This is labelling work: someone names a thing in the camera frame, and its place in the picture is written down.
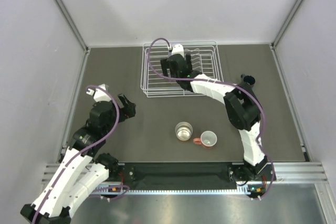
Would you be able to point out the steel insulated tumbler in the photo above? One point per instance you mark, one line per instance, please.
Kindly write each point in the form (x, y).
(183, 131)

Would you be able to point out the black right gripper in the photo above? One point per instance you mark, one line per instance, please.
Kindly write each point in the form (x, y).
(165, 62)

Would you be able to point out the pink handled mug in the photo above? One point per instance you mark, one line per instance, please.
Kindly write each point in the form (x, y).
(208, 139)

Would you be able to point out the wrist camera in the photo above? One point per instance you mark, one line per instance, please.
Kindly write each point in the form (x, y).
(99, 95)
(176, 49)

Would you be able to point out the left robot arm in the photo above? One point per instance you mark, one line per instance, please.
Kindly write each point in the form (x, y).
(82, 169)

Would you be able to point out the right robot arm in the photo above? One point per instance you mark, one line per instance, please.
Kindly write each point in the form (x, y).
(239, 100)

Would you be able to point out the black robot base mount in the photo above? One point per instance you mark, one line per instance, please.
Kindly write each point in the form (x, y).
(188, 175)

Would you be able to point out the dark blue mug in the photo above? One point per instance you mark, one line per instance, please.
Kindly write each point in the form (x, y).
(248, 79)

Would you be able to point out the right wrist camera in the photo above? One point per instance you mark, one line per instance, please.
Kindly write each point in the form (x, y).
(176, 49)

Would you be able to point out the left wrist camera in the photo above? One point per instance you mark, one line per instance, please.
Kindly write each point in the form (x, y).
(99, 95)

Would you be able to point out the slotted cable duct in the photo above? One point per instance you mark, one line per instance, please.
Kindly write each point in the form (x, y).
(104, 190)

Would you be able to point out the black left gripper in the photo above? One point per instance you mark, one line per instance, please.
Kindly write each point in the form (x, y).
(126, 103)

